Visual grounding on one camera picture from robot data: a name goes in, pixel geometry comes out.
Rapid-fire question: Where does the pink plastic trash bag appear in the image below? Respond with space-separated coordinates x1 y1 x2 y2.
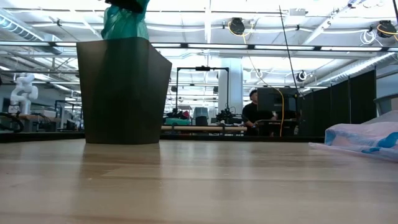
308 120 398 163

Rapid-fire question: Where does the blue plastic trash bag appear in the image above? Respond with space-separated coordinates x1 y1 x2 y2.
100 0 150 41

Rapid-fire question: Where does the grey rounded container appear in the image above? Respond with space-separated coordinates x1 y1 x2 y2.
193 106 210 126

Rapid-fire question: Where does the yellow hanging cable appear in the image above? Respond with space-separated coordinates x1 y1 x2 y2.
247 57 285 138

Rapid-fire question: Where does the dark brown trash bin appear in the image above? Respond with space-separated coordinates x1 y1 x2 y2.
76 36 173 146

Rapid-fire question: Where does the black partition wall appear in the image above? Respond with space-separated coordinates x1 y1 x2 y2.
297 68 377 138

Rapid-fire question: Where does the long ceiling light strip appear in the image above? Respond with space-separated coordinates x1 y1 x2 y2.
0 41 398 52

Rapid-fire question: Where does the person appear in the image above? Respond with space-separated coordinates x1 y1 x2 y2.
241 88 278 137

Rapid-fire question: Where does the teal storage bin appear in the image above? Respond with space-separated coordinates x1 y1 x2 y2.
164 118 192 126

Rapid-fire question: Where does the grey plastic tub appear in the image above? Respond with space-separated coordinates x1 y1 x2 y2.
373 93 398 116

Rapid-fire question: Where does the black computer monitor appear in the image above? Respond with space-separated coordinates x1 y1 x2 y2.
256 87 299 113

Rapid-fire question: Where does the white building column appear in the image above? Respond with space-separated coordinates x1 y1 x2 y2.
217 57 244 114

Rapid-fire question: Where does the black gantry frame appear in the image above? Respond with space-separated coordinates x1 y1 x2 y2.
175 65 230 110

